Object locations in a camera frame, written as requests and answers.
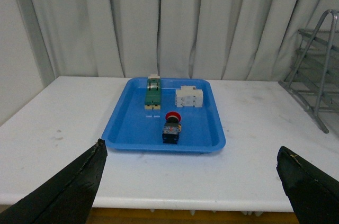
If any white curtain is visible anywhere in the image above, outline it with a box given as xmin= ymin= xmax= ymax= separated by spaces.
xmin=17 ymin=0 xmax=338 ymax=85

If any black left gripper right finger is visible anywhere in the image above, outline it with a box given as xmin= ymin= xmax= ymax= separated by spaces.
xmin=276 ymin=146 xmax=338 ymax=223

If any white circuit breaker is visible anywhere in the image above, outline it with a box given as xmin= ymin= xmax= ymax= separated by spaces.
xmin=175 ymin=85 xmax=203 ymax=107

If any red emergency stop button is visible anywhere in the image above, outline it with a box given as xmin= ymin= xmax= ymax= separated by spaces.
xmin=162 ymin=111 xmax=182 ymax=145

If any blue plastic tray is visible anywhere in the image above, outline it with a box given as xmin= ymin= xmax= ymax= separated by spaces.
xmin=101 ymin=77 xmax=226 ymax=154

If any silver wire mesh rack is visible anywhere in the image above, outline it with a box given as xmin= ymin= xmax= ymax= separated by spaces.
xmin=279 ymin=10 xmax=338 ymax=133

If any green terminal block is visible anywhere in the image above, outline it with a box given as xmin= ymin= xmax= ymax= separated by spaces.
xmin=144 ymin=74 xmax=162 ymax=110

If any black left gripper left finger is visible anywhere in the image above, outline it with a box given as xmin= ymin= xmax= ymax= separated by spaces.
xmin=1 ymin=139 xmax=108 ymax=223

